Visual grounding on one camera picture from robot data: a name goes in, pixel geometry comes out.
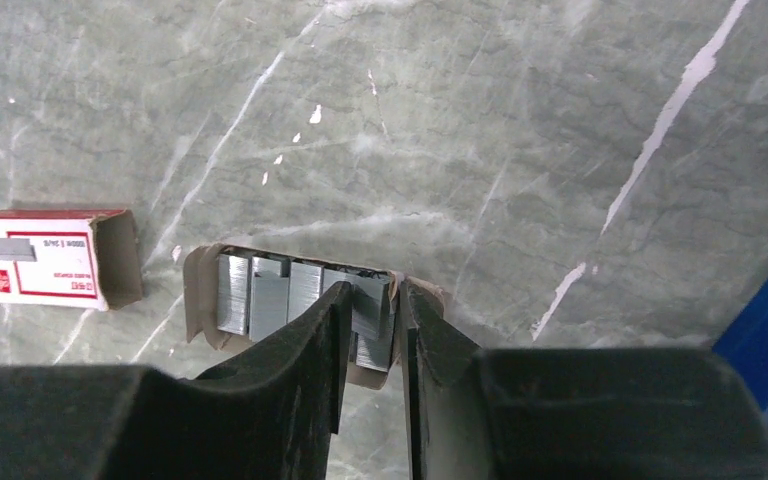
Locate red white staple box sleeve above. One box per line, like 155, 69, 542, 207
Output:
0, 208, 143, 311

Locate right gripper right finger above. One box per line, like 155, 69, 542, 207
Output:
398, 281, 768, 479

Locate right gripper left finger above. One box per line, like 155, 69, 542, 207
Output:
0, 282, 353, 479

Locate staple box tray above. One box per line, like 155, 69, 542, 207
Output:
183, 243, 450, 390

